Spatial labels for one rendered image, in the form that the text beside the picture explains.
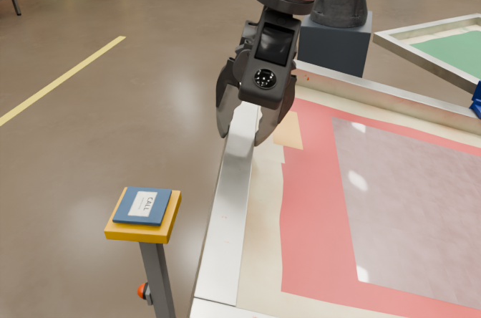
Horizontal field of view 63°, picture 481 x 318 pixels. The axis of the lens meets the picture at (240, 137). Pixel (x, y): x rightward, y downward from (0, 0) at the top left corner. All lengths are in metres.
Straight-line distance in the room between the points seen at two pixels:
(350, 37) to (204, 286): 0.82
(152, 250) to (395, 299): 0.58
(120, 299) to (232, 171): 1.48
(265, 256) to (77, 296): 1.58
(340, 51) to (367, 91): 0.30
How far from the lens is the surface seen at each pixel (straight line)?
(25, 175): 2.69
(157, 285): 1.04
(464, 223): 0.66
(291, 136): 0.63
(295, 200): 0.52
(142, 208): 0.84
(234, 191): 0.45
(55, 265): 2.12
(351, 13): 1.08
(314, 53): 1.09
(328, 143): 0.65
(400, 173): 0.67
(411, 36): 1.79
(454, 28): 1.98
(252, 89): 0.40
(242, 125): 0.55
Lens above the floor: 1.56
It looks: 36 degrees down
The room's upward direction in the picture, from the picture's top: straight up
